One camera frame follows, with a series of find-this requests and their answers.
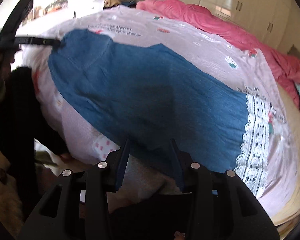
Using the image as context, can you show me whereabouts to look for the beige furry cloth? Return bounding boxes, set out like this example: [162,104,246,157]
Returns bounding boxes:
[0,140,25,232]

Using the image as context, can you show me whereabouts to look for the blue denim jeans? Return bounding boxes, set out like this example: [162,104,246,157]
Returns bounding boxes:
[47,29,272,200]

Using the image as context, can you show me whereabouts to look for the pink printed bedsheet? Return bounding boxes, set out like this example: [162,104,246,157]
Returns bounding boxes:
[22,5,299,220]

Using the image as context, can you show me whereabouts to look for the beige crumpled cloth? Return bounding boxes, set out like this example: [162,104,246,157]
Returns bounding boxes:
[104,0,122,8]

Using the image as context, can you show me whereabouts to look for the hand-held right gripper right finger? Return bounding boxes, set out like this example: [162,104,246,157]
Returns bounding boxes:
[170,139,278,240]

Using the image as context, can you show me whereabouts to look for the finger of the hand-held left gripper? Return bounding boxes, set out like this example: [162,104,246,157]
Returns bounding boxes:
[15,36,66,48]

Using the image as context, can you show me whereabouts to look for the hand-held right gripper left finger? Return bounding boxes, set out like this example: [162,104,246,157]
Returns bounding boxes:
[24,137,130,240]

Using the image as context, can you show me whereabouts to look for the pink duvet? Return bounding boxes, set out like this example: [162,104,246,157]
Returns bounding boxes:
[136,0,300,108]

